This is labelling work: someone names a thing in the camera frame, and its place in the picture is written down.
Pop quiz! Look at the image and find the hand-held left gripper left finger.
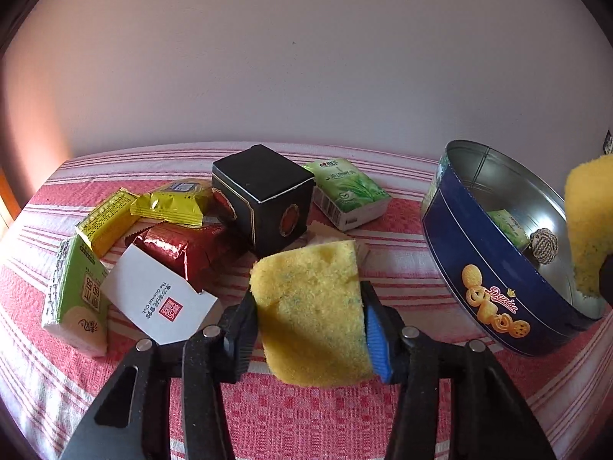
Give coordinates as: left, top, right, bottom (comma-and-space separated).
60, 291, 262, 460

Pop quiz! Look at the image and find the yellow snack packet blue label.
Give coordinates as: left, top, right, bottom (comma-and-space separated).
75, 191, 142, 258

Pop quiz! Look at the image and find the black square box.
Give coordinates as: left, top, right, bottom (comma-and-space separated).
211, 144, 315, 258

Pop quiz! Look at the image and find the dark red packet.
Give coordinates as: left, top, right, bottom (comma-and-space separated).
211, 191, 239, 223

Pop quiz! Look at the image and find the beige patterned packet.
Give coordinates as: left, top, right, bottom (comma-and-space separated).
306, 223, 370, 265

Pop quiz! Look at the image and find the blue round cookie tin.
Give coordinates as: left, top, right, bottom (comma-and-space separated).
420, 140, 613, 358

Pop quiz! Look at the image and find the red foil packet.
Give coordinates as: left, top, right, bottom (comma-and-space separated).
125, 223, 250, 288

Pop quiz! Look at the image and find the yellow snack packet dark label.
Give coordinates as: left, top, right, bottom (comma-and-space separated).
130, 179, 216, 227

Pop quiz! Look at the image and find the red striped tablecloth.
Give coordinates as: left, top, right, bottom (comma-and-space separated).
0, 141, 613, 460

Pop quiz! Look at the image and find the white cardboard box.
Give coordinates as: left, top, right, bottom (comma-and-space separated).
99, 243, 220, 346

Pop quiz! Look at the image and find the wooden door frame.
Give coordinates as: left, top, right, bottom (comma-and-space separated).
0, 168, 22, 231

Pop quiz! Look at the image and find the striped rope ball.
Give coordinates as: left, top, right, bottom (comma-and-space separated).
528, 229, 560, 265

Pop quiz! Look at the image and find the large yellow-green tissue pack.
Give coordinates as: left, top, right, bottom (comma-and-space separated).
41, 235, 110, 358

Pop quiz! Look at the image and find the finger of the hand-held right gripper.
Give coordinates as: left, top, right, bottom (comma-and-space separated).
598, 255, 613, 306

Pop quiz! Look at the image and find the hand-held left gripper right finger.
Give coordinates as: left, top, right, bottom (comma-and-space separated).
359, 280, 556, 460

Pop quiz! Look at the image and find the light green tissue pack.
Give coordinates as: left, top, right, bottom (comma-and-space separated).
302, 158, 392, 232
488, 209, 532, 250

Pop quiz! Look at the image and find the yellow sponge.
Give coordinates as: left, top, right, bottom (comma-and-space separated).
250, 240, 375, 388
564, 154, 613, 298

